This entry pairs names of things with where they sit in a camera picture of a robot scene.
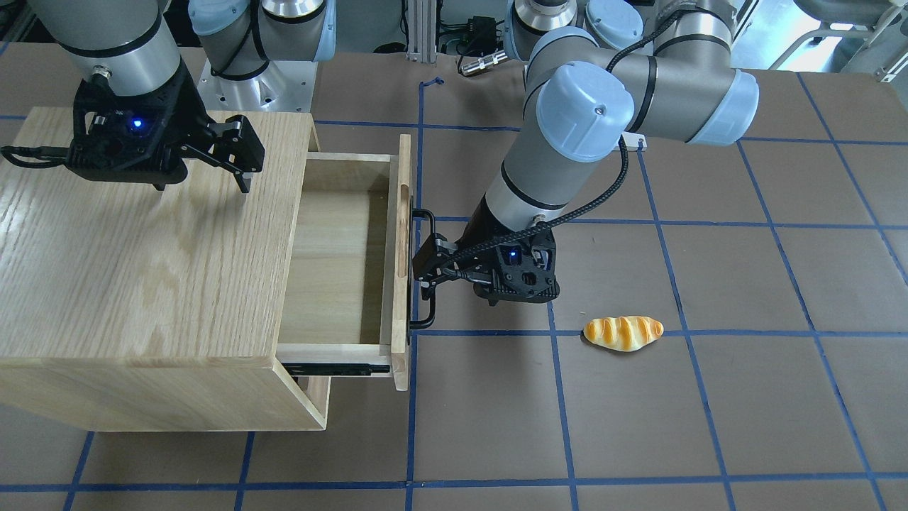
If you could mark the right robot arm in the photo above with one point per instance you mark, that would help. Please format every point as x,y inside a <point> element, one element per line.
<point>130,46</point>

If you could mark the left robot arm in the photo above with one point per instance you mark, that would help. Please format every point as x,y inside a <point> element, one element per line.
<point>585,87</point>

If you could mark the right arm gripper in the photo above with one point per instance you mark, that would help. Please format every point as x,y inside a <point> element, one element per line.
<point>188,106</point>

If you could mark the wooden drawer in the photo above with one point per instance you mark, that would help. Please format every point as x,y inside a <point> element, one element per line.
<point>346,308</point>

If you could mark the toy bread roll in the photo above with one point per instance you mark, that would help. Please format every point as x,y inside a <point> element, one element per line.
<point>623,334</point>

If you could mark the black drawer handle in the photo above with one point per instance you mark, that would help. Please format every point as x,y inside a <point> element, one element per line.
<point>422,272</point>

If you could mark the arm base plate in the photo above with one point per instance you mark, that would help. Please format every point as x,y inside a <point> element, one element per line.
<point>285,86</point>
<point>635,142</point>

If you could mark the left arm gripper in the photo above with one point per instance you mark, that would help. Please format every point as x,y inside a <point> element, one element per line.
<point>480,226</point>

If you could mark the wooden drawer cabinet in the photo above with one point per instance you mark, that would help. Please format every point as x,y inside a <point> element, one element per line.
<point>125,309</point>

